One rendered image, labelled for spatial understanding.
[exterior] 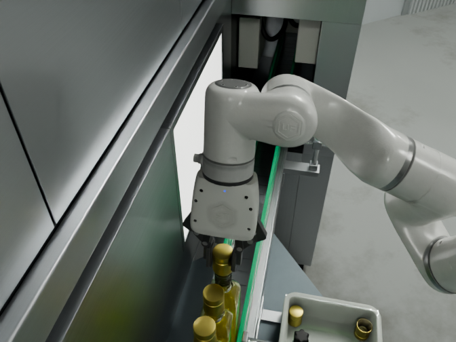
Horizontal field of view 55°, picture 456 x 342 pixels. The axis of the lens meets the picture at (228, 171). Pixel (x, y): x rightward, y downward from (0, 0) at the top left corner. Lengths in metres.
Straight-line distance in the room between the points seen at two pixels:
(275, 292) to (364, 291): 1.02
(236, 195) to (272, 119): 0.13
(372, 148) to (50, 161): 0.41
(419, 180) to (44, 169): 0.46
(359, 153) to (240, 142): 0.17
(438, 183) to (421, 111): 2.76
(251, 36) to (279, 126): 0.99
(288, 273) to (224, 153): 0.71
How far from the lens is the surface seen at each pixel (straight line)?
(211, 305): 0.72
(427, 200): 0.67
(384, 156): 0.62
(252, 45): 1.55
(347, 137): 0.67
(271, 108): 0.56
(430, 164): 0.65
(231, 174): 0.61
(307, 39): 1.50
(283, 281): 1.24
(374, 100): 3.41
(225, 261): 0.72
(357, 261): 2.29
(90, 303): 0.58
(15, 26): 0.43
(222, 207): 0.65
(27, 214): 0.47
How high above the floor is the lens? 1.77
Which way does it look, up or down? 42 degrees down
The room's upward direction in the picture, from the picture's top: straight up
